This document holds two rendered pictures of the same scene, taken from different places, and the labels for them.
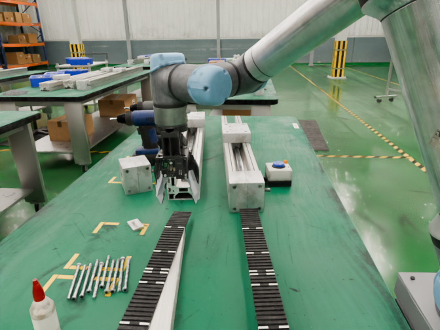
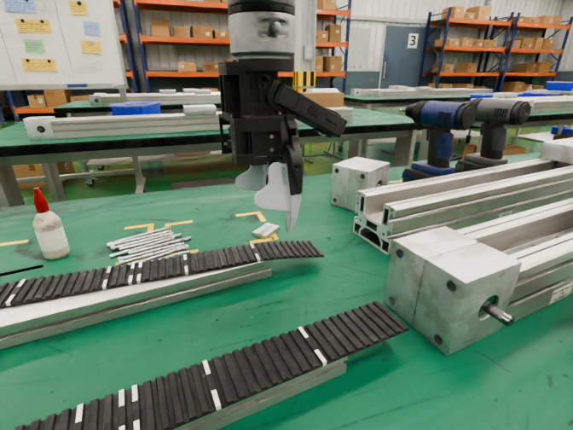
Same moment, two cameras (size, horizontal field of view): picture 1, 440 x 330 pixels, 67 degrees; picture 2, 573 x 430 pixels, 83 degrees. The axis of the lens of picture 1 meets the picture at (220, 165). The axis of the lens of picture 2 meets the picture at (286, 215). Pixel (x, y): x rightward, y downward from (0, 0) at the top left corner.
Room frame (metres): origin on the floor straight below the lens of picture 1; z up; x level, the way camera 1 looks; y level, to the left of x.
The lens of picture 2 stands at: (0.58, -0.29, 1.06)
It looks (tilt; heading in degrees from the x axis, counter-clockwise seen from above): 24 degrees down; 65
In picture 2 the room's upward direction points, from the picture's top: straight up
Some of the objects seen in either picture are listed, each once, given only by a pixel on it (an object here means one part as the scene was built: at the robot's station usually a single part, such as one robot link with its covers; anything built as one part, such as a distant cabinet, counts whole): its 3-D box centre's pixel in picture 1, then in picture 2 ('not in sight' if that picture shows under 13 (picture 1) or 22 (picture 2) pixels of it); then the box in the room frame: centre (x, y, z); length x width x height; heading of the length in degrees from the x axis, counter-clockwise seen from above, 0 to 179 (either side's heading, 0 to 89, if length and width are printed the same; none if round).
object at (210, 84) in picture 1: (206, 83); not in sight; (0.68, 0.02, 1.17); 0.11 x 0.11 x 0.08; 45
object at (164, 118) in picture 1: (172, 115); (263, 39); (0.74, 0.11, 1.09); 0.08 x 0.08 x 0.05
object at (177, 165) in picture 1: (173, 150); (259, 113); (0.73, 0.11, 1.01); 0.09 x 0.08 x 0.12; 0
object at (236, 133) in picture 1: (235, 135); not in sight; (1.34, -0.07, 0.87); 0.16 x 0.11 x 0.07; 1
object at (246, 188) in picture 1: (249, 190); (454, 289); (0.89, -0.09, 0.83); 0.12 x 0.09 x 0.10; 91
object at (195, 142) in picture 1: (190, 147); (514, 188); (1.33, 0.12, 0.82); 0.80 x 0.10 x 0.09; 1
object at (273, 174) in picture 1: (275, 173); not in sight; (1.06, -0.19, 0.81); 0.10 x 0.08 x 0.06; 91
